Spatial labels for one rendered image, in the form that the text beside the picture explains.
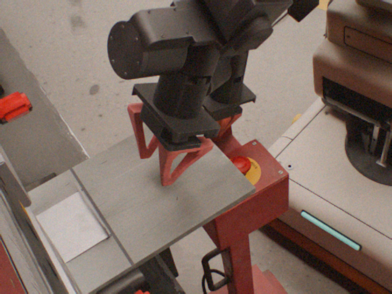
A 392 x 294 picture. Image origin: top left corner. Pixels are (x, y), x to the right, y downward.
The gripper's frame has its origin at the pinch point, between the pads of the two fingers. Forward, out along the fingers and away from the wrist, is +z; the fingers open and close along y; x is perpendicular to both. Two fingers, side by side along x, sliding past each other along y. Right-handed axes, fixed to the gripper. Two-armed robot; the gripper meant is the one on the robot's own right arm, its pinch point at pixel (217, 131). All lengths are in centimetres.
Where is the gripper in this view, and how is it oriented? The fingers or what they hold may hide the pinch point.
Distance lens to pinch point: 103.5
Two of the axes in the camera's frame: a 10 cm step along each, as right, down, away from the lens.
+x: 5.1, 6.3, -5.8
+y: -8.5, 2.9, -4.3
